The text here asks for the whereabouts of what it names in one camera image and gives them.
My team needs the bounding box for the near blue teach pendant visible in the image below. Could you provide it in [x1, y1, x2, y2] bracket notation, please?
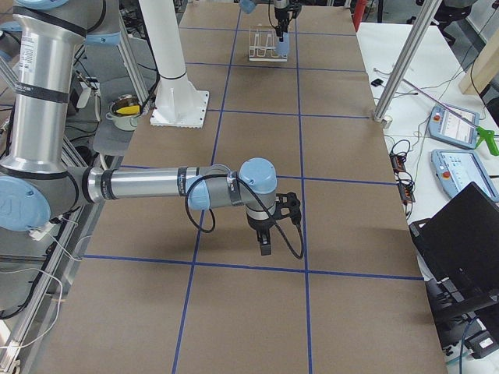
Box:
[430, 150, 498, 203]

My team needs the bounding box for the white wire cup holder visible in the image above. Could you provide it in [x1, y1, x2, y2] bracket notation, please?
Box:
[248, 24, 288, 62]

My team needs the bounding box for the light blue plastic cup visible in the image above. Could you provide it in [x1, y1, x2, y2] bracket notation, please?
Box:
[275, 33, 289, 58]

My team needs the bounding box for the black laptop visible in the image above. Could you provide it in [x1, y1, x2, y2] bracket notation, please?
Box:
[408, 181, 499, 309]

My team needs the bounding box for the white camera post with base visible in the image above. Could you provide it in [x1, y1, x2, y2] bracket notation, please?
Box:
[140, 0, 209, 129]

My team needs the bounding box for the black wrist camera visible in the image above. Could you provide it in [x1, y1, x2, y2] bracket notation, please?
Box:
[273, 192, 302, 227]

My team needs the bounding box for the aluminium frame post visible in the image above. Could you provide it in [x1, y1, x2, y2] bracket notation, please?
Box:
[373, 0, 442, 129]

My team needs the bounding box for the red cylinder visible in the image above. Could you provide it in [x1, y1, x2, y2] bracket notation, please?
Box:
[352, 0, 368, 31]

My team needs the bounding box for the metal reacher grabber tool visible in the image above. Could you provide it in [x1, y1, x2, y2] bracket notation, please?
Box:
[402, 79, 498, 156]

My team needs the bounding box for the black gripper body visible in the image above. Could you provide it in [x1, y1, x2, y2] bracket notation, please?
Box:
[246, 216, 274, 242]
[273, 0, 300, 28]

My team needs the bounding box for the far blue teach pendant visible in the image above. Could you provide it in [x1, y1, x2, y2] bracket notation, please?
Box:
[428, 104, 480, 150]

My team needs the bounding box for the steel pot with corn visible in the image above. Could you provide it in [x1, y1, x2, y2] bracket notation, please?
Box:
[105, 94, 141, 132]

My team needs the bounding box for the blue teach pendant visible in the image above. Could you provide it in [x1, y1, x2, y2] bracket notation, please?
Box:
[430, 150, 498, 203]
[428, 104, 480, 150]

